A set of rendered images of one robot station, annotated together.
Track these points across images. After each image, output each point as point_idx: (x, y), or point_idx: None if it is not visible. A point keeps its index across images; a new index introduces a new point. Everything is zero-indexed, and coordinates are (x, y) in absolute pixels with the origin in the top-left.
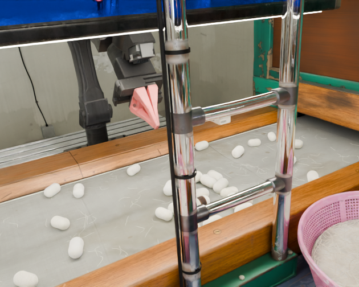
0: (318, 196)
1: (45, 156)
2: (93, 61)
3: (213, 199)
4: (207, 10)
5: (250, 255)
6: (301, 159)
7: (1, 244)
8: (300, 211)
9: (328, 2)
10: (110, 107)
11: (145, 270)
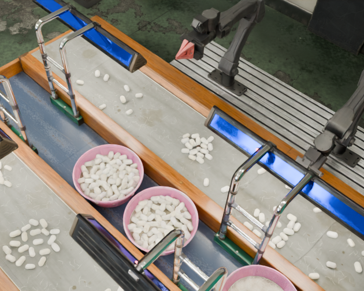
0: (288, 275)
1: (312, 126)
2: (361, 114)
3: (278, 231)
4: (290, 184)
5: (248, 253)
6: (341, 272)
7: (221, 163)
8: (273, 267)
9: (360, 236)
10: (351, 142)
11: (218, 216)
